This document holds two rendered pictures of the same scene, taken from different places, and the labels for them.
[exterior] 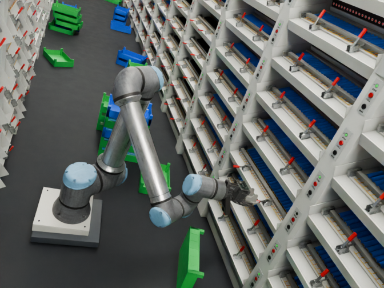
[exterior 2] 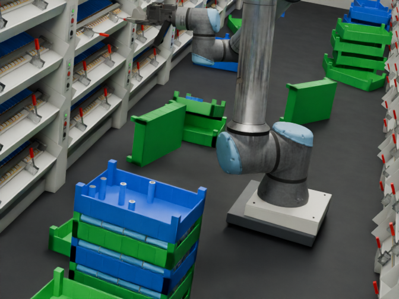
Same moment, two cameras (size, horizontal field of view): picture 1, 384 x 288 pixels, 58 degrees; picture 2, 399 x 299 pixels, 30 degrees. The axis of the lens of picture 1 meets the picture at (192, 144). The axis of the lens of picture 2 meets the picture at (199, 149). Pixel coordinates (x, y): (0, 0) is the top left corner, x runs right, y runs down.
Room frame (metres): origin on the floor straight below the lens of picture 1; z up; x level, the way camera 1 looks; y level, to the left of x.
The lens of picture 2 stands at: (3.50, 1.65, 1.32)
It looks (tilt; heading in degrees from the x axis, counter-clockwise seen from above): 24 degrees down; 216
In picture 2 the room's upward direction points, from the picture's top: 9 degrees clockwise
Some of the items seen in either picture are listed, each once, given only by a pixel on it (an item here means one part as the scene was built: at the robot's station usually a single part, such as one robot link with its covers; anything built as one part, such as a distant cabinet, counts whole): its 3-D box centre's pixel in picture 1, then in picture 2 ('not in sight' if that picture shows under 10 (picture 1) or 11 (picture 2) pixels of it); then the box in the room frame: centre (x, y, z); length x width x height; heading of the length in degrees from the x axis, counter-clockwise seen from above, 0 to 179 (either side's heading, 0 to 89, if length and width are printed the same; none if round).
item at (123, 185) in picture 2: not in sight; (122, 193); (2.15, 0.43, 0.36); 0.02 x 0.02 x 0.06
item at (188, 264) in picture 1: (190, 262); (157, 132); (1.27, -0.20, 0.10); 0.30 x 0.08 x 0.20; 8
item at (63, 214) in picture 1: (73, 203); (284, 184); (1.32, 0.47, 0.15); 0.19 x 0.19 x 0.10
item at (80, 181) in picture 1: (79, 183); (288, 149); (1.32, 0.45, 0.29); 0.17 x 0.15 x 0.18; 150
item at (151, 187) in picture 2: not in sight; (151, 191); (2.07, 0.47, 0.36); 0.02 x 0.02 x 0.06
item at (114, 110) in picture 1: (130, 109); (141, 199); (2.13, 0.48, 0.36); 0.30 x 0.20 x 0.08; 108
